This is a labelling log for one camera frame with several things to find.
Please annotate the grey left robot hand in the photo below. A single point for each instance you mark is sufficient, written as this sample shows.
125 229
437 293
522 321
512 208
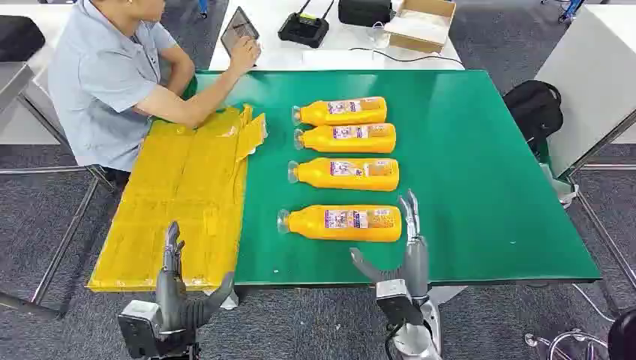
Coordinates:
170 298

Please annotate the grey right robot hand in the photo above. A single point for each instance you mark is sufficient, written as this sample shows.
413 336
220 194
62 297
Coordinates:
416 268

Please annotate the person's right hand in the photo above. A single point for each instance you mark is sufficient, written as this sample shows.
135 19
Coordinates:
244 55

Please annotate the dark tablet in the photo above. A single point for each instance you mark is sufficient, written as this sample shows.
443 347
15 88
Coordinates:
238 27

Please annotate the orange drink bottle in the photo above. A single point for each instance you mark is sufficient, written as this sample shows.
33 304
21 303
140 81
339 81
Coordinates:
310 223
323 141
318 114
318 176

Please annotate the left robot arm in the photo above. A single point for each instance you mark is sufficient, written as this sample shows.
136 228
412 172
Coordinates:
174 352

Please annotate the white table foot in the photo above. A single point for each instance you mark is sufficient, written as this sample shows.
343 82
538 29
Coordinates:
228 303

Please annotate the black remote controller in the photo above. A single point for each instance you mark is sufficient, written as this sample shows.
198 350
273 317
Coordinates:
303 31

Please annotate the yellow plastic sheet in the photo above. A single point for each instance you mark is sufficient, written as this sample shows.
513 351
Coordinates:
174 198

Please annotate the green table mat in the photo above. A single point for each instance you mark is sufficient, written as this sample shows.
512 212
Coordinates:
472 174

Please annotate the black case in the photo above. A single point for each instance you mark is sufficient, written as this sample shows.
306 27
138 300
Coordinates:
362 12

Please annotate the clear plastic cup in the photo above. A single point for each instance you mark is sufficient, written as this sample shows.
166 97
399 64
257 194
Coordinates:
380 37

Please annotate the person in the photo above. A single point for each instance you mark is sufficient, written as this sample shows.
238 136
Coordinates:
99 89

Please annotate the white plastic bag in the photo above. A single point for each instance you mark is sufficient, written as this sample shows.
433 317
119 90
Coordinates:
564 191

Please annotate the open cardboard box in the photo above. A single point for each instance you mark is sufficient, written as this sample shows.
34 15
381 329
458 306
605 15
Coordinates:
420 27

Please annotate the black backpack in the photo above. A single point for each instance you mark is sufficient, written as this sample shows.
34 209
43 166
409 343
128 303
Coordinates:
534 109

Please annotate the black chair with chrome base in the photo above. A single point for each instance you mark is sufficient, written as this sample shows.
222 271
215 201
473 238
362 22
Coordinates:
623 338

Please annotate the black cushion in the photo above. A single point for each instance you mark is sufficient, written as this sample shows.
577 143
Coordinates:
17 37

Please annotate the white table with steel legs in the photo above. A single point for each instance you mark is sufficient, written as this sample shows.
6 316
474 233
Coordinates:
586 74

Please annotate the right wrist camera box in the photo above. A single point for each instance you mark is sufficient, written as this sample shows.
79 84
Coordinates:
397 303

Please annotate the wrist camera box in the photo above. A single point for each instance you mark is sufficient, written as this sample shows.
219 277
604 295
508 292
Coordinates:
397 303
136 328

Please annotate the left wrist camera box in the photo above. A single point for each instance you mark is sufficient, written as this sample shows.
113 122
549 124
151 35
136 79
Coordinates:
136 328

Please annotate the white table with steel frame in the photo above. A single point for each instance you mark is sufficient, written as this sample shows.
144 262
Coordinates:
25 124

